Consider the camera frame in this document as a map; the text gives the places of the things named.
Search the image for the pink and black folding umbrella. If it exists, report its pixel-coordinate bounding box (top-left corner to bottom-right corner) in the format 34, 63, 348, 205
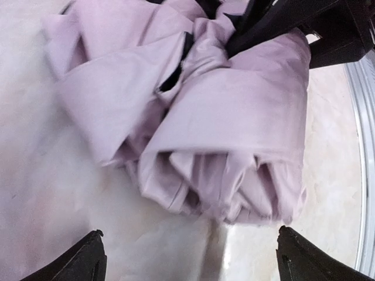
43, 1, 311, 224

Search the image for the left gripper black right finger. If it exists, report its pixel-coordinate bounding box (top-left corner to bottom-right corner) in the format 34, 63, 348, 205
276, 225, 372, 281

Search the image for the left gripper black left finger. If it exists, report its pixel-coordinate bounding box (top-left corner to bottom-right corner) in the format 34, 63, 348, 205
22, 229, 107, 281

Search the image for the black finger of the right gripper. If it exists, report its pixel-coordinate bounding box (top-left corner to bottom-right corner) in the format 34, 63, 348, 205
226, 8, 293, 57

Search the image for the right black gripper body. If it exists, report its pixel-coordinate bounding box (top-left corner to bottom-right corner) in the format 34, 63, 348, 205
266, 0, 374, 69

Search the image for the aluminium front rail frame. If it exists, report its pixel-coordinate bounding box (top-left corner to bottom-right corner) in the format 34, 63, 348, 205
345, 54, 374, 278

